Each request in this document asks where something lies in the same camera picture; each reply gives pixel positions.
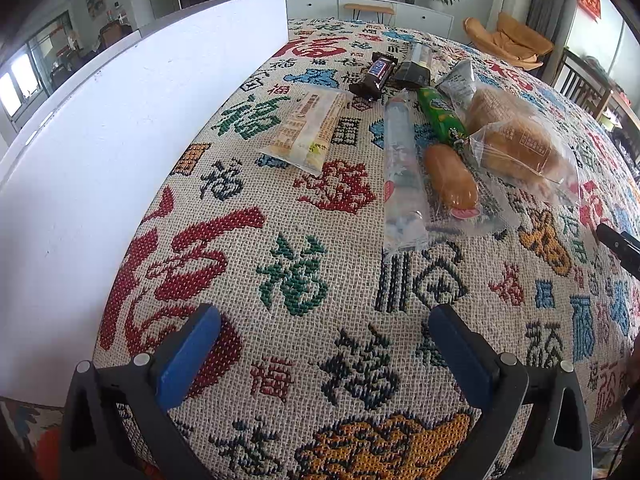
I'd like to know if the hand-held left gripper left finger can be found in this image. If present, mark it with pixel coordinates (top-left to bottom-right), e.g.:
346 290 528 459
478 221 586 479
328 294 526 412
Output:
60 303 222 480

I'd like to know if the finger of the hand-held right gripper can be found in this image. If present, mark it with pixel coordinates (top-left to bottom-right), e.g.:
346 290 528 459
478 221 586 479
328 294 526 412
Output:
595 222 640 278

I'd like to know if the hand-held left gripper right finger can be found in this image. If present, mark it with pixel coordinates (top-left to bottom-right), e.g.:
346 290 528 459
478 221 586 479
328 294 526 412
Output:
428 303 593 480

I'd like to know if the round bread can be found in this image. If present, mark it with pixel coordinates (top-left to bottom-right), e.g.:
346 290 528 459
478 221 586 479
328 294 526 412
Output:
469 117 581 206
462 85 533 133

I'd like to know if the long bread roll packet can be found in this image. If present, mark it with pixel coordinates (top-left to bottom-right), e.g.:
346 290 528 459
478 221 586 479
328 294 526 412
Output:
424 142 508 236

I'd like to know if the long clear snack packet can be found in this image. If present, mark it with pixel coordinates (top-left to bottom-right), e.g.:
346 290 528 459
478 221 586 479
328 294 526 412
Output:
382 89 431 256

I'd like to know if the white foam board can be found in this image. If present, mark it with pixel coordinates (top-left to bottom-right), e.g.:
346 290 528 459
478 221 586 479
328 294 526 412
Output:
0 0 289 406

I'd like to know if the green biscuit tube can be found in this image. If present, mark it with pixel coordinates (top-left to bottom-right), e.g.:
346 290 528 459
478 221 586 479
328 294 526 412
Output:
417 87 471 148

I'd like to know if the cream wafer packet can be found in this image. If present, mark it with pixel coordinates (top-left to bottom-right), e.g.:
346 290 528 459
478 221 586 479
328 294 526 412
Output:
258 85 352 177

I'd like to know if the brown chocolate bar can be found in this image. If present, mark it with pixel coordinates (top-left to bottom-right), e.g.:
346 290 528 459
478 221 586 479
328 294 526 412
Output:
348 52 399 102

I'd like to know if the cluttered dining table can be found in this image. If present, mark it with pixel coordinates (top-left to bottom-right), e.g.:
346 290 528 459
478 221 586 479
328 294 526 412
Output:
600 92 640 161

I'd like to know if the printed woven blanket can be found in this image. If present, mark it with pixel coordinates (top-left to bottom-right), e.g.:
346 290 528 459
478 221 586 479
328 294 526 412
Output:
0 17 640 480

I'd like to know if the dark wooden chair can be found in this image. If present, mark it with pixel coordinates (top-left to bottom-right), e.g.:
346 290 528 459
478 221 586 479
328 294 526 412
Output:
550 47 613 118

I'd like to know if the silver triangular packet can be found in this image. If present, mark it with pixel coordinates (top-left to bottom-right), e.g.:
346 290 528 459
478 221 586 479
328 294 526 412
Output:
436 58 480 111

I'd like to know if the orange lounge chair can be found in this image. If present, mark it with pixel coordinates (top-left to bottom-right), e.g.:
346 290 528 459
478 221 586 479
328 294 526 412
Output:
462 11 555 71

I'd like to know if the dark packet with clear end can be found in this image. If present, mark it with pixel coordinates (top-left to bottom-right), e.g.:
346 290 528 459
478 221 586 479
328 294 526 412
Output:
390 42 433 91

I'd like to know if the brown wooden chair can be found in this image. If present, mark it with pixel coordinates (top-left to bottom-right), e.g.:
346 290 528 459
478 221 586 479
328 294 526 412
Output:
97 22 133 51

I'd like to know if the wooden stool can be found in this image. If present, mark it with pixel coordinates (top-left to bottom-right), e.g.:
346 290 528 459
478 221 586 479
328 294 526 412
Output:
344 2 396 23

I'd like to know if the white television cabinet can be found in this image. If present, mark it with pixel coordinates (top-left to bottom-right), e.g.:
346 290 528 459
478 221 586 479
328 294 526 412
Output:
286 0 456 38

